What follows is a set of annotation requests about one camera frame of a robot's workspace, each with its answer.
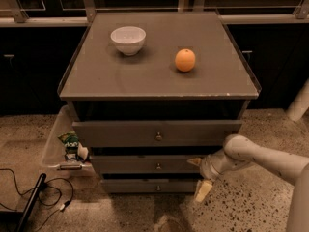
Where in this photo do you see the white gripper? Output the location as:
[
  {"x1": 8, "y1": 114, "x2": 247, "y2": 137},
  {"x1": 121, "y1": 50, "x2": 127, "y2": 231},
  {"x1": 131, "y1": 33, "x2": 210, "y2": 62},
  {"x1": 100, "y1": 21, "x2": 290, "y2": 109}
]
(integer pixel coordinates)
[{"x1": 187, "y1": 154, "x2": 224, "y2": 202}]

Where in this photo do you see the grey drawer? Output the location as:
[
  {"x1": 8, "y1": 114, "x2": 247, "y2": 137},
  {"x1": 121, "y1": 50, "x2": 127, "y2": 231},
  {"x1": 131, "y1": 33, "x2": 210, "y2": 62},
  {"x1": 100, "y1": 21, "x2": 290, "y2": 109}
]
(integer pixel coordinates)
[
  {"x1": 90, "y1": 155, "x2": 199, "y2": 174},
  {"x1": 72, "y1": 120, "x2": 241, "y2": 148},
  {"x1": 102, "y1": 179, "x2": 197, "y2": 193}
]

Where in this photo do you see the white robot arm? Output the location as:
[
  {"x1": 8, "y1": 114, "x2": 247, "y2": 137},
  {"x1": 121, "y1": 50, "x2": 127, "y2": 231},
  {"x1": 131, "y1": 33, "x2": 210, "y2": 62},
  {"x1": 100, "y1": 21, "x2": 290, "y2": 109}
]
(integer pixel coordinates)
[{"x1": 187, "y1": 134, "x2": 309, "y2": 232}]

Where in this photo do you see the grey top drawer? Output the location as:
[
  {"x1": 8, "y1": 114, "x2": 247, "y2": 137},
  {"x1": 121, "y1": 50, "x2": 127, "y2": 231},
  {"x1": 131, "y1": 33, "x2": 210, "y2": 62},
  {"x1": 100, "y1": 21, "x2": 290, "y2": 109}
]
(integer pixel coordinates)
[{"x1": 72, "y1": 120, "x2": 241, "y2": 148}]

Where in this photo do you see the grey bottom drawer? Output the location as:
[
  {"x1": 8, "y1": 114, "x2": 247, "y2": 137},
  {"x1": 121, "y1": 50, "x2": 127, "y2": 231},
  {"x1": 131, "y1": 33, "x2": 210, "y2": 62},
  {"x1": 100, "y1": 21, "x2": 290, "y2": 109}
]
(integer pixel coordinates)
[{"x1": 102, "y1": 179, "x2": 197, "y2": 193}]

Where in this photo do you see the grey drawer cabinet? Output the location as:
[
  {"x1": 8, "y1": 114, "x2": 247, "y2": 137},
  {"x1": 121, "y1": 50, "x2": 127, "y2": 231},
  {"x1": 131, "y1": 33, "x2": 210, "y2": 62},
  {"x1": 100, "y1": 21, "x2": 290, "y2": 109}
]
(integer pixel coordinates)
[{"x1": 59, "y1": 12, "x2": 261, "y2": 182}]

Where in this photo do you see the orange fruit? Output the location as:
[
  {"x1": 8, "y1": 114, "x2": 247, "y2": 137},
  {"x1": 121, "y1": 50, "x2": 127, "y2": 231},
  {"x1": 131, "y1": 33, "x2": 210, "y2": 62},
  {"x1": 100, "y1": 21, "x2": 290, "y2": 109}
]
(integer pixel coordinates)
[{"x1": 175, "y1": 49, "x2": 196, "y2": 73}]

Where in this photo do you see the green snack bag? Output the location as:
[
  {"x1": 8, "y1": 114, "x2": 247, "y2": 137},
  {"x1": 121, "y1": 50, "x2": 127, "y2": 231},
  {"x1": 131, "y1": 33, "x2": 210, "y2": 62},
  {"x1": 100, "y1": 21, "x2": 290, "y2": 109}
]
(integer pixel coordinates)
[{"x1": 58, "y1": 131, "x2": 79, "y2": 160}]

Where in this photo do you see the clear plastic storage bin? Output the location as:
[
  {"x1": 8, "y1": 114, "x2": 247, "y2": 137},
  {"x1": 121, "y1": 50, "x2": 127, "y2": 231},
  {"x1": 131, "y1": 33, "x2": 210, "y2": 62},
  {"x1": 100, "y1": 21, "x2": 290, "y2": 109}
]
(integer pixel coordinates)
[{"x1": 42, "y1": 105, "x2": 95, "y2": 177}]

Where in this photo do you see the white ceramic bowl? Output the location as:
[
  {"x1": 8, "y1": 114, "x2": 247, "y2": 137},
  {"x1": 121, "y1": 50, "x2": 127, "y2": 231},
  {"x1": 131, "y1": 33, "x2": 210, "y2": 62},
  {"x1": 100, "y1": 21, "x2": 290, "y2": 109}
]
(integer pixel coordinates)
[{"x1": 110, "y1": 26, "x2": 147, "y2": 56}]

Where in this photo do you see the black bar on floor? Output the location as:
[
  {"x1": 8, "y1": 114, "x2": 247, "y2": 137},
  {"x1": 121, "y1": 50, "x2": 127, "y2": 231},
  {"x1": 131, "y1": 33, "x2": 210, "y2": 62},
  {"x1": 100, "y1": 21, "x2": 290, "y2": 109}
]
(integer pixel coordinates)
[{"x1": 15, "y1": 173, "x2": 46, "y2": 232}]

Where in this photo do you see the white post at right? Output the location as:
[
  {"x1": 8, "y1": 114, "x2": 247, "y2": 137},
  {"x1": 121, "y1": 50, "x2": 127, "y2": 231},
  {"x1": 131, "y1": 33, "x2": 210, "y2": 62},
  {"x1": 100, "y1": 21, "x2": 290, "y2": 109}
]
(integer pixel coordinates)
[{"x1": 286, "y1": 78, "x2": 309, "y2": 122}]

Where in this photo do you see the black cable on floor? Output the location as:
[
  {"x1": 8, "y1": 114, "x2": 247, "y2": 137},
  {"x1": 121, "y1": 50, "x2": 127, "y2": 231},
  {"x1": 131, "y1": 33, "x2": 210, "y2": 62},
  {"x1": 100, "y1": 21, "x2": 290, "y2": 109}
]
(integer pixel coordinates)
[{"x1": 0, "y1": 168, "x2": 74, "y2": 232}]

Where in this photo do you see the metal railing frame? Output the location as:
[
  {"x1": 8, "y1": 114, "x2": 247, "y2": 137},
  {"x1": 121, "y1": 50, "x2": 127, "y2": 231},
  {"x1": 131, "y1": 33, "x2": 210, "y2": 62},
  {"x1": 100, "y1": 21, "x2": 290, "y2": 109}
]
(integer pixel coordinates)
[{"x1": 1, "y1": 0, "x2": 309, "y2": 27}]

